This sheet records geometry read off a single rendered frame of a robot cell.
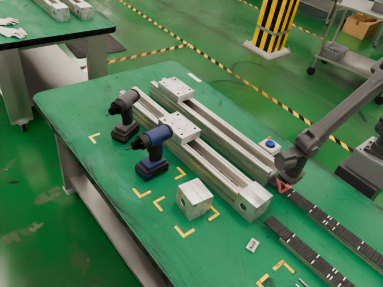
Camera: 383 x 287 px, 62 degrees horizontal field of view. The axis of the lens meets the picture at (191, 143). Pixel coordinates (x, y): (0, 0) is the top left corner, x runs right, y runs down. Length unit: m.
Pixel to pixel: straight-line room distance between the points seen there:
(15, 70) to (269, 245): 2.01
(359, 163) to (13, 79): 2.20
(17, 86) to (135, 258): 1.51
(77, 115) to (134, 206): 0.61
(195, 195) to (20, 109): 1.84
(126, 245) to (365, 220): 1.13
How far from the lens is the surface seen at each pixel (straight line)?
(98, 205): 1.95
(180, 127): 1.38
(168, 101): 1.66
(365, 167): 1.66
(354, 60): 4.45
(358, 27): 6.18
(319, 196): 1.48
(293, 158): 1.22
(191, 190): 1.17
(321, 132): 1.21
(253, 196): 1.22
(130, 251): 1.77
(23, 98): 2.67
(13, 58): 2.51
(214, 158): 1.34
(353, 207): 1.52
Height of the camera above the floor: 1.75
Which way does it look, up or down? 40 degrees down
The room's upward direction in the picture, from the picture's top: 10 degrees clockwise
